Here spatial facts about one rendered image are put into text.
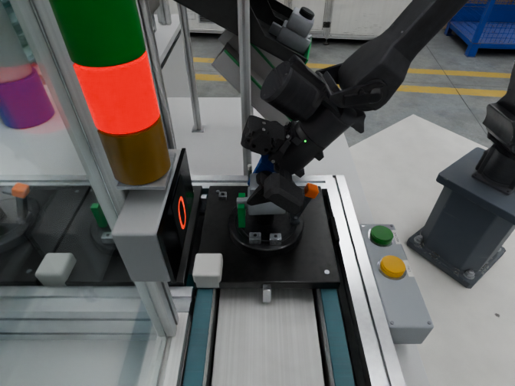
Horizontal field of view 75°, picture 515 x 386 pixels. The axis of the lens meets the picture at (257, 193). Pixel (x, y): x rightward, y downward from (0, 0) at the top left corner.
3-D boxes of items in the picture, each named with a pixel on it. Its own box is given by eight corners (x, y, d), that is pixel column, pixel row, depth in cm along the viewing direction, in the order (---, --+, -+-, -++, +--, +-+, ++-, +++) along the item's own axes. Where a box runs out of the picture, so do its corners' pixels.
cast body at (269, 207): (283, 197, 61) (283, 166, 57) (285, 214, 58) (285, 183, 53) (237, 198, 62) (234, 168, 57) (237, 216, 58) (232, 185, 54)
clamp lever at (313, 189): (299, 213, 63) (318, 184, 58) (300, 221, 61) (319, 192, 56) (281, 208, 62) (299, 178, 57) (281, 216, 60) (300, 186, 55)
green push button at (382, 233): (387, 231, 65) (390, 224, 64) (393, 248, 62) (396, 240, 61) (366, 231, 65) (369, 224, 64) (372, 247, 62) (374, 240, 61)
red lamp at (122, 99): (165, 103, 29) (153, 42, 25) (152, 135, 25) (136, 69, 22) (106, 103, 29) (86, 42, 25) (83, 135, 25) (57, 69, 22)
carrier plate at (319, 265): (319, 192, 74) (320, 184, 72) (339, 289, 56) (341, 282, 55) (210, 191, 74) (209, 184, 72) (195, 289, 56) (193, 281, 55)
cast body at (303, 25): (305, 47, 72) (323, 16, 67) (303, 55, 68) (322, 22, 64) (270, 27, 70) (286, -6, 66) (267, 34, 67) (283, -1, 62)
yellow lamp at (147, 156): (175, 151, 32) (165, 103, 29) (164, 186, 28) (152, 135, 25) (123, 151, 32) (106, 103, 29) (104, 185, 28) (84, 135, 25)
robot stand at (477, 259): (503, 253, 73) (559, 183, 59) (469, 290, 66) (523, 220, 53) (441, 214, 81) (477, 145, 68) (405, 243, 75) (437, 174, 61)
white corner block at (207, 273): (224, 266, 59) (222, 252, 57) (221, 289, 56) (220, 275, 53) (197, 266, 59) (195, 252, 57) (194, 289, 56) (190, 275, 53)
